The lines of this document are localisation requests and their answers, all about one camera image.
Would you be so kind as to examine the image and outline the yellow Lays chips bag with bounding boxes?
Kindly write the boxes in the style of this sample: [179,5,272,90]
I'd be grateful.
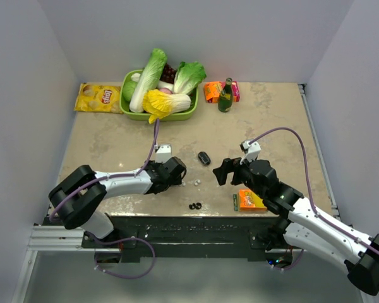
[74,83,122,114]

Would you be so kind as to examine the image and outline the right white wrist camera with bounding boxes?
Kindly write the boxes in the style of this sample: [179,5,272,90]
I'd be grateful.
[240,139,261,164]

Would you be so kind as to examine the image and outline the green plastic basket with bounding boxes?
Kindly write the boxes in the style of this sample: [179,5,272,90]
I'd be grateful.
[119,69,200,122]

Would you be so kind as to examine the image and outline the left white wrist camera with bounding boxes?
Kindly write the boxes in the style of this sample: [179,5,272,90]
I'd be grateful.
[154,144,172,163]

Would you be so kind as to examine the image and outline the aluminium front rail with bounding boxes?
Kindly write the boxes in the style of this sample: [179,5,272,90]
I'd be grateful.
[27,225,118,253]

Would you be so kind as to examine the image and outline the aluminium rail right edge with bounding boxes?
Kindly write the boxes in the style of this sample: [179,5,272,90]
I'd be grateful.
[298,84,340,220]

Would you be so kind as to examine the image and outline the black earbud charging case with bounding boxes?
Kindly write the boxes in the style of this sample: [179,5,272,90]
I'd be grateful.
[197,151,211,166]

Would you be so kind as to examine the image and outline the dark red grapes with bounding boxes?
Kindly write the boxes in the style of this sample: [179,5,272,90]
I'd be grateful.
[160,63,177,84]

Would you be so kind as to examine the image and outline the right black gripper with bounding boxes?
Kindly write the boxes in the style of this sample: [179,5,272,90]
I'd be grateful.
[213,153,266,199]

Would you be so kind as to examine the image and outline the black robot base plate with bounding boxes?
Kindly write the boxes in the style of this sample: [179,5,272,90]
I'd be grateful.
[82,216,297,263]

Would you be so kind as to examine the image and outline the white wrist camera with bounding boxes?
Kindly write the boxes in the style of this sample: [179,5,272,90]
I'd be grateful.
[240,139,261,164]
[154,144,172,163]

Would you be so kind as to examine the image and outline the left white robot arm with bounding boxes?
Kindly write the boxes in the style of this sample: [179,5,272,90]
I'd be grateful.
[49,157,186,247]

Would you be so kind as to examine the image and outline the yellow napa cabbage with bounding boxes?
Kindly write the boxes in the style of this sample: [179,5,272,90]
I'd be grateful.
[143,90,191,124]

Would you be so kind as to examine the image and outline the orange snack box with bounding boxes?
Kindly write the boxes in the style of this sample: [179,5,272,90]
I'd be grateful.
[203,81,224,104]

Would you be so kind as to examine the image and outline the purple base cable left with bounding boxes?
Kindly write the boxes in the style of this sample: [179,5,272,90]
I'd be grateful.
[93,236,159,280]

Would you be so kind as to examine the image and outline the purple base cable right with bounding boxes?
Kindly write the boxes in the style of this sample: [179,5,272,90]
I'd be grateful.
[270,247,306,272]

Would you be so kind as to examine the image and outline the green lettuce leaf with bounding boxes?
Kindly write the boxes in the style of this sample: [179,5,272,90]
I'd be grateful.
[173,61,207,95]

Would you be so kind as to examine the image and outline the green round cabbage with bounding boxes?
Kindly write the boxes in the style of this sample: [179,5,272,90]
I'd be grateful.
[121,80,137,102]

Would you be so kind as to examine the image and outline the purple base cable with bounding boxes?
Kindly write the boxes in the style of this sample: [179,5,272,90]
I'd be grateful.
[270,247,306,272]
[93,236,159,280]

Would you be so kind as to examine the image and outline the tall green napa cabbage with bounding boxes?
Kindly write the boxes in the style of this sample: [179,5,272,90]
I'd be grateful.
[129,48,167,113]

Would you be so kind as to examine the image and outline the pink snack box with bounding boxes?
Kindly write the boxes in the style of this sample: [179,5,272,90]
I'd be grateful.
[232,81,240,102]

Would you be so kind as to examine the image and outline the green glass bottle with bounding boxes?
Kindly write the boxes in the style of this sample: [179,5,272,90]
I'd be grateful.
[218,78,233,112]

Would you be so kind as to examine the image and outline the orange sponge pack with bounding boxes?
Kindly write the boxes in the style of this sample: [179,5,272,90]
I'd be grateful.
[232,189,268,213]

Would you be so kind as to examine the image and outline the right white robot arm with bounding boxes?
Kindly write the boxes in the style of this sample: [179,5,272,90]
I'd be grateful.
[213,158,379,296]

